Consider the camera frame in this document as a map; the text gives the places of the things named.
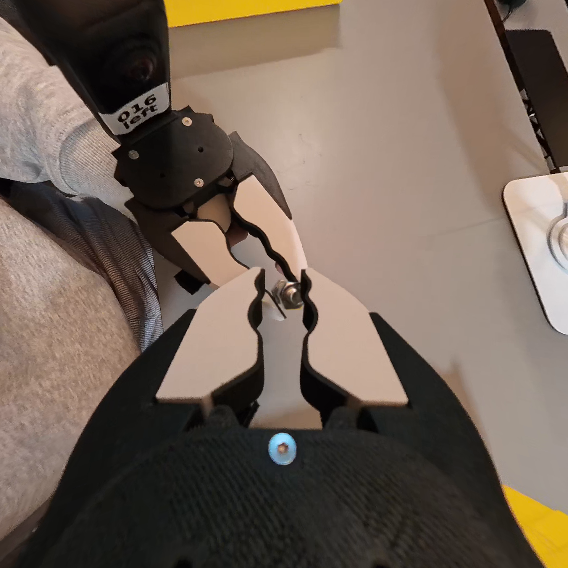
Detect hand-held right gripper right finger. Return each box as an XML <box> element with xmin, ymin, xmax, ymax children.
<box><xmin>301</xmin><ymin>267</ymin><xmax>409</xmax><ymax>406</ymax></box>

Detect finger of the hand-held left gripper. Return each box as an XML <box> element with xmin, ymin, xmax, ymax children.
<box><xmin>170</xmin><ymin>220</ymin><xmax>251</xmax><ymax>289</ymax></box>
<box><xmin>230</xmin><ymin>174</ymin><xmax>308</xmax><ymax>285</ymax></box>

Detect person's grey hoodie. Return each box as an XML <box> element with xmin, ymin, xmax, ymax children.
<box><xmin>0</xmin><ymin>197</ymin><xmax>143</xmax><ymax>546</ymax></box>

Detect striped grey shirt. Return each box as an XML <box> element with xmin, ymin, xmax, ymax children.
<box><xmin>9</xmin><ymin>180</ymin><xmax>162</xmax><ymax>351</ymax></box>

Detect grey desk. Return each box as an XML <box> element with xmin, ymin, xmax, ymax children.
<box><xmin>151</xmin><ymin>0</ymin><xmax>568</xmax><ymax>515</ymax></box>

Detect white document stand base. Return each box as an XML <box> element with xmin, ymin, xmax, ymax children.
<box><xmin>502</xmin><ymin>173</ymin><xmax>568</xmax><ymax>335</ymax></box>

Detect person's left forearm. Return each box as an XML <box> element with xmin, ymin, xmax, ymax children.
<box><xmin>0</xmin><ymin>18</ymin><xmax>134</xmax><ymax>207</ymax></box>

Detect silver bolt with nuts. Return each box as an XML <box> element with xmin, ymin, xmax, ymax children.
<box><xmin>270</xmin><ymin>280</ymin><xmax>304</xmax><ymax>311</ymax></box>

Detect yellow plastic bin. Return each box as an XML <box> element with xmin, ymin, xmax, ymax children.
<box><xmin>164</xmin><ymin>0</ymin><xmax>342</xmax><ymax>28</ymax></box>
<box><xmin>501</xmin><ymin>485</ymin><xmax>568</xmax><ymax>568</ymax></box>

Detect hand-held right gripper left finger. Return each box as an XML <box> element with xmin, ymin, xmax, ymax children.
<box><xmin>155</xmin><ymin>266</ymin><xmax>266</xmax><ymax>415</ymax></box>

